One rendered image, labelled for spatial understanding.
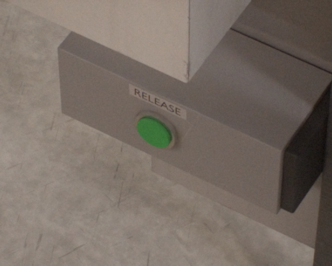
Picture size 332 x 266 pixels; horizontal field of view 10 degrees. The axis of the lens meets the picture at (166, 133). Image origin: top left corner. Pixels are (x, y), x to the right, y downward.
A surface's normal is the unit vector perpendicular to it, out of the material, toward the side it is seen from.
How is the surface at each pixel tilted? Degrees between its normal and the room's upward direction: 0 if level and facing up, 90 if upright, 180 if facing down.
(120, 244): 0
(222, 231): 0
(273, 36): 90
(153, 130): 90
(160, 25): 90
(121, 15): 90
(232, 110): 0
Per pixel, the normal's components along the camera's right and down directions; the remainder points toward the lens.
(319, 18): -0.52, 0.67
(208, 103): 0.00, -0.62
